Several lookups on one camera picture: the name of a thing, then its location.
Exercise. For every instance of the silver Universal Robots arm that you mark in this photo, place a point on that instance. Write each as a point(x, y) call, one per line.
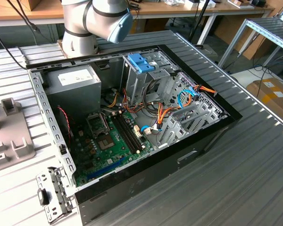
point(73, 21)

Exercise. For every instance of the perforated metal disk bay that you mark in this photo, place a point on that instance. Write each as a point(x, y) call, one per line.
point(195, 122)

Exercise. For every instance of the white board connector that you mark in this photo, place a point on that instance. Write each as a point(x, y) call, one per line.
point(137, 131)

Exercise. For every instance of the black RAM slot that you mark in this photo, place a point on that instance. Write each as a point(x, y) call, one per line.
point(123, 135)
point(126, 134)
point(129, 133)
point(132, 132)

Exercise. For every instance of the metal optical drive cage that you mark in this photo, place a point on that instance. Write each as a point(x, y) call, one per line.
point(136, 87)

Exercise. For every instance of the thin locking lever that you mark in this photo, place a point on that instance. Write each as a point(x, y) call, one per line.
point(106, 122)

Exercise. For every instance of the CPU socket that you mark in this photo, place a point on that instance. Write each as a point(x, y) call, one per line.
point(105, 142)

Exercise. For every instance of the blue plastic drive latch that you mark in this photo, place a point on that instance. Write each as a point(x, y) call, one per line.
point(134, 60)

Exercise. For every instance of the green motherboard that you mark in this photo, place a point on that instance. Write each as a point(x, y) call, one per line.
point(101, 162)

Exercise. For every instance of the black open PC case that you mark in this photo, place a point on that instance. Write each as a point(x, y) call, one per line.
point(155, 176)

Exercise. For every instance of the blue expansion slot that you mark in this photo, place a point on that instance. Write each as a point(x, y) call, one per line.
point(106, 167)

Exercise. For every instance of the grey power supply unit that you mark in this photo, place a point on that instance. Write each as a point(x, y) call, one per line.
point(73, 94)

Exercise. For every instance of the black case fan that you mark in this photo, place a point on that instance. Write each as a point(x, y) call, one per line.
point(64, 131)

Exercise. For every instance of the black tripod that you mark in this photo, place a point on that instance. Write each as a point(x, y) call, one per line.
point(201, 15)

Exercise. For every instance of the flat cardboard sheet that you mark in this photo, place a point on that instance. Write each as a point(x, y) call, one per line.
point(251, 50)

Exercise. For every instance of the black plastic latch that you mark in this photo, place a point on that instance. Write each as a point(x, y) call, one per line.
point(43, 197)

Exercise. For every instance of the small white box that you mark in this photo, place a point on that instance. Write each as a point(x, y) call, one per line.
point(210, 3)

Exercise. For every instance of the brown cardboard box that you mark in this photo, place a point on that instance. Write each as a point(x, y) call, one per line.
point(271, 99)

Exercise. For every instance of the grey parts rack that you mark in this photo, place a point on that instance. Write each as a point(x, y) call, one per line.
point(7, 127)

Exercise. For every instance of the small wooden block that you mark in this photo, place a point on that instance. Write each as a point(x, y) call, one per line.
point(240, 2)

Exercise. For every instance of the brown wooden box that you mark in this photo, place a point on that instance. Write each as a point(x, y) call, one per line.
point(32, 4)

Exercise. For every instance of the black desk device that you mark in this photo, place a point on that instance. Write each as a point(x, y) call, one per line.
point(259, 2)

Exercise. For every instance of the metal card retention bracket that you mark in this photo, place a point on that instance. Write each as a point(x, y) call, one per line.
point(59, 188)

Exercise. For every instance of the wooden desk white frame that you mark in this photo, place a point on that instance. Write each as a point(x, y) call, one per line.
point(226, 11)

